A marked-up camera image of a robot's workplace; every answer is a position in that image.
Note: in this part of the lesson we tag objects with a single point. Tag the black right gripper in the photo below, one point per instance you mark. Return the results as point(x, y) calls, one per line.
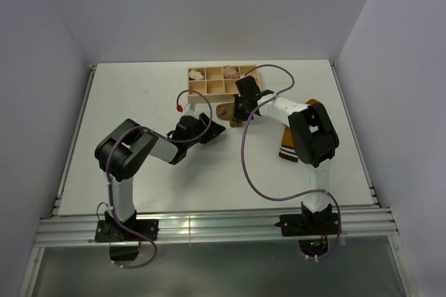
point(237, 115)

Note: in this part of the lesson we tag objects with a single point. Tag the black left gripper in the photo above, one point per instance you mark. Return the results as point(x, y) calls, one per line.
point(214, 130)

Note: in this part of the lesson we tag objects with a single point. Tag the tan ribbed sock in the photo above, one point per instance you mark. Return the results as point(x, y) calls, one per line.
point(225, 111)

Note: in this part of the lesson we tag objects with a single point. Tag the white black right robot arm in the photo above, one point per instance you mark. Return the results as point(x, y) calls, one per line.
point(317, 197)

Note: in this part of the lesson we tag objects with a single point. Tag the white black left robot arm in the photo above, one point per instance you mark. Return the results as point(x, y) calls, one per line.
point(122, 153)

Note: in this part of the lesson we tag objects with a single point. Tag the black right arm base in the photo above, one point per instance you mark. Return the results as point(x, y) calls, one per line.
point(317, 234)

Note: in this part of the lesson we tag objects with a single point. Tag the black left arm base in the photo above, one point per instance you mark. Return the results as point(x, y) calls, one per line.
point(123, 245)

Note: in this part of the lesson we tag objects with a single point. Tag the wooden compartment tray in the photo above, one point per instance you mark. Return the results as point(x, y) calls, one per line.
point(217, 89)

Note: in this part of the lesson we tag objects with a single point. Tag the beige rolled sock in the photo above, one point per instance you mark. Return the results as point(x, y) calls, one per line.
point(230, 72)

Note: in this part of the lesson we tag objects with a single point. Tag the cream rolled sock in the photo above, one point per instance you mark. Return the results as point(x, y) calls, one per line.
point(195, 75)

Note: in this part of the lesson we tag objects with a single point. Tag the mustard orange sock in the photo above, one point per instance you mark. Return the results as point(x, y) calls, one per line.
point(312, 132)

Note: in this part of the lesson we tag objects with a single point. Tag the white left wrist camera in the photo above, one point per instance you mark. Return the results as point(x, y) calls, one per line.
point(187, 110)

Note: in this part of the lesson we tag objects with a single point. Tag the aluminium table edge rail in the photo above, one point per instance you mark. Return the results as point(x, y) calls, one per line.
point(85, 98)

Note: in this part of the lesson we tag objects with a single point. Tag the aluminium front frame rails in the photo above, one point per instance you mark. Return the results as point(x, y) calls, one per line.
point(218, 226)

